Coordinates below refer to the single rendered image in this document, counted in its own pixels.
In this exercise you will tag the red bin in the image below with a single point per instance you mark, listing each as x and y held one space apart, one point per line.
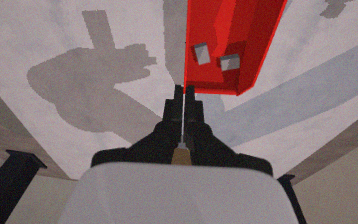
246 27

